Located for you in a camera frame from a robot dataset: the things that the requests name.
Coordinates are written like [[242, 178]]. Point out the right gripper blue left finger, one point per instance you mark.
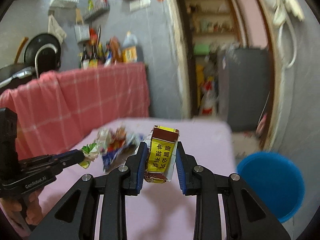
[[137, 165]]

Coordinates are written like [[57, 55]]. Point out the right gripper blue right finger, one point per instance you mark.
[[185, 164]]

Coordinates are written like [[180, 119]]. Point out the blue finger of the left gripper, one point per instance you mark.
[[69, 158]]

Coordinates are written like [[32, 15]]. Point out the green white wrapper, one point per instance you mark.
[[91, 153]]

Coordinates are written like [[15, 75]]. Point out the yellow brown carton box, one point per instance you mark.
[[162, 146]]

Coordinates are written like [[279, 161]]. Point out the crumpled colourful snack wrapper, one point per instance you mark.
[[111, 143]]

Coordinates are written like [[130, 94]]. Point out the pink table cloth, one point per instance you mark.
[[169, 182]]

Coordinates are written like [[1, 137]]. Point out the red plaid cloth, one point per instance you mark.
[[57, 110]]

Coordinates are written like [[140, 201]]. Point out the red white sack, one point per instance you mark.
[[209, 97]]

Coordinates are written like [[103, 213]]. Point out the blue plastic bucket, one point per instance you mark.
[[276, 180]]

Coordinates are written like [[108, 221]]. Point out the dark soy sauce bottle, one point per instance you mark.
[[84, 58]]

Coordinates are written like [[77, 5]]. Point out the grey refrigerator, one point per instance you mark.
[[244, 86]]

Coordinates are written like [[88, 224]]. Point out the black wok pan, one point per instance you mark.
[[35, 44]]

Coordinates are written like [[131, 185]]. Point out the chrome curved faucet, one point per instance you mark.
[[47, 58]]

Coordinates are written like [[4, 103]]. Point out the large cooking oil jug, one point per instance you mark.
[[129, 48]]

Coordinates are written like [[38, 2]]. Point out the green storage box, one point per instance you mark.
[[201, 49]]

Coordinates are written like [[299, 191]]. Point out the metal box grater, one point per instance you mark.
[[82, 32]]

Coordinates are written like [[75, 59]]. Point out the hanging beige towel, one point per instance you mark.
[[55, 29]]

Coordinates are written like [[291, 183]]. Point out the grey wall spice rack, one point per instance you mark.
[[95, 13]]

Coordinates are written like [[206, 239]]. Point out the white wall socket plate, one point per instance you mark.
[[137, 5]]

